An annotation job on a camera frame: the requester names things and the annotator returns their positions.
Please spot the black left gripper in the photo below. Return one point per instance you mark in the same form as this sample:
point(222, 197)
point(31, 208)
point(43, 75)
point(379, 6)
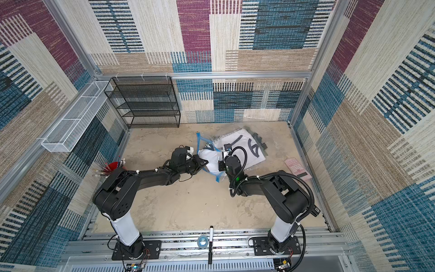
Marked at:
point(198, 161)

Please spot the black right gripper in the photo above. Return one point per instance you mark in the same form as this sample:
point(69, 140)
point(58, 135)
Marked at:
point(222, 164)

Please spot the clear vacuum bag blue zip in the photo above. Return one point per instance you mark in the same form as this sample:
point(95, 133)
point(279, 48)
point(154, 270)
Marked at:
point(247, 145)

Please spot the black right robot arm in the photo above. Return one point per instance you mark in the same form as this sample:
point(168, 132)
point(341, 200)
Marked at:
point(289, 196)

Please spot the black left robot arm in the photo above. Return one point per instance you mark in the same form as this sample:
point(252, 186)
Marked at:
point(115, 197)

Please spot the blue tape roll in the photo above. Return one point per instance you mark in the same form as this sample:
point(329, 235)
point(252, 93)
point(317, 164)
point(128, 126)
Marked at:
point(202, 242)

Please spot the black mesh shelf rack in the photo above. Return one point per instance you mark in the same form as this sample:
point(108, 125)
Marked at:
point(144, 102)

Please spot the black marker pen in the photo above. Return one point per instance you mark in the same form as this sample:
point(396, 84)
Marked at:
point(210, 245)

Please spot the red cup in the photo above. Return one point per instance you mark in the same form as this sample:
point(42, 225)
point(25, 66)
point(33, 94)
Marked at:
point(109, 168)

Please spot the pens in red cup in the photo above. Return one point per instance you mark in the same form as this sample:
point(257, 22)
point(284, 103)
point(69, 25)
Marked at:
point(99, 169)

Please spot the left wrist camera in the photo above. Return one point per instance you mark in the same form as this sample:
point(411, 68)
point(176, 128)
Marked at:
point(189, 149)

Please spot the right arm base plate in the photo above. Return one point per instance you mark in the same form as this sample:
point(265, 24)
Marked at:
point(265, 246)

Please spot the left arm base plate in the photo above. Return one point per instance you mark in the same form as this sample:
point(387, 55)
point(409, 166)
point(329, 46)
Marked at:
point(140, 250)

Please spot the white wire wall basket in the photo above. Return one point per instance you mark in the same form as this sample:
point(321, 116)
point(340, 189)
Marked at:
point(69, 130)

